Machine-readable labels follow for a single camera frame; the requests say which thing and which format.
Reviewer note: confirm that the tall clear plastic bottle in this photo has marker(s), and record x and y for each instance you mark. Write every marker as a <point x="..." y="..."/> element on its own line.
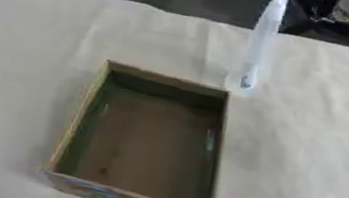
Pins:
<point x="260" y="51"/>

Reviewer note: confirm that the open cardboard box green inside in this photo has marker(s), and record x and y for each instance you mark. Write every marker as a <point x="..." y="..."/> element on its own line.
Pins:
<point x="147" y="140"/>

